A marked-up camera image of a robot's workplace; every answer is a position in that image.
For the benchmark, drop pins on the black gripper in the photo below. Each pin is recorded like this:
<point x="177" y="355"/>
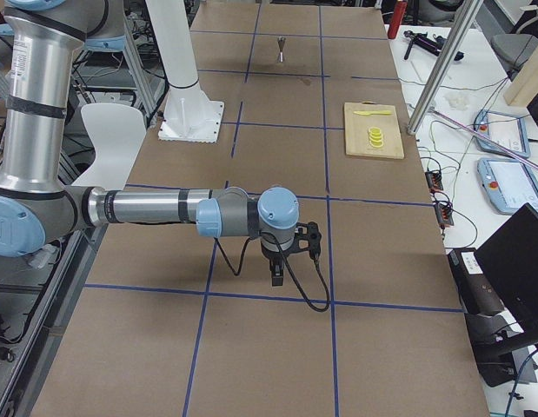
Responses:
<point x="272" y="257"/>

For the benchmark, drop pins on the steel double jigger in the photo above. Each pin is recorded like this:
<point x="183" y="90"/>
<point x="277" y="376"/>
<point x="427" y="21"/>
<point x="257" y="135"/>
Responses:
<point x="281" y="40"/>

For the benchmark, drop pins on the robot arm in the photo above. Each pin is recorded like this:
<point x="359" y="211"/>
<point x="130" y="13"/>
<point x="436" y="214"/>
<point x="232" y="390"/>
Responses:
<point x="35" y="208"/>

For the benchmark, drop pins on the wooden cutting board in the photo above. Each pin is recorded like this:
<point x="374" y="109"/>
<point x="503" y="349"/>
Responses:
<point x="357" y="135"/>

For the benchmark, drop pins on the yellow plastic knife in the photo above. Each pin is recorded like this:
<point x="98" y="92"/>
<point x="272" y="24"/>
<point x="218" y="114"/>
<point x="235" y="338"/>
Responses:
<point x="372" y="112"/>

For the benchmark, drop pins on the white plastic chair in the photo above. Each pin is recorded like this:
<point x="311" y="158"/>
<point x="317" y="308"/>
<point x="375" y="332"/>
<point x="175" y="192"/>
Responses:
<point x="116" y="132"/>

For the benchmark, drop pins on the black laptop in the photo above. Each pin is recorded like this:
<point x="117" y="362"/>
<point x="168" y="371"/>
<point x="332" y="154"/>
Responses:
<point x="509" y="260"/>

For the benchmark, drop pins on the near blue teach pendant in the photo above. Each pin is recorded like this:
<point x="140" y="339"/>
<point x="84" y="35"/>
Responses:
<point x="508" y="184"/>

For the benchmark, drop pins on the blue teach pendant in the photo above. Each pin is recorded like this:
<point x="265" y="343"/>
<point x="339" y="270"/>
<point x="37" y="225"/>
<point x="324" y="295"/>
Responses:
<point x="507" y="130"/>
<point x="508" y="184"/>

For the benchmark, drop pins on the far blue teach pendant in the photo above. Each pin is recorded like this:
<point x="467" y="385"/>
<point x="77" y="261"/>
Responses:
<point x="507" y="130"/>

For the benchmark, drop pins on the red bottle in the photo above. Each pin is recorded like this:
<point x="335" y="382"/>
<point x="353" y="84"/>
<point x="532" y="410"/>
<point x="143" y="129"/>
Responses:
<point x="396" y="19"/>

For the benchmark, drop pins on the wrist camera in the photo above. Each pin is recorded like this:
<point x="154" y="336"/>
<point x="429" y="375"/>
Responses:
<point x="307" y="238"/>

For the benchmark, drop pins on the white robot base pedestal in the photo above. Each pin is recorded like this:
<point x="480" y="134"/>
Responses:
<point x="189" y="115"/>

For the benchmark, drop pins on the aluminium frame post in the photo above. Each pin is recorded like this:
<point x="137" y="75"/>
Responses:
<point x="455" y="37"/>

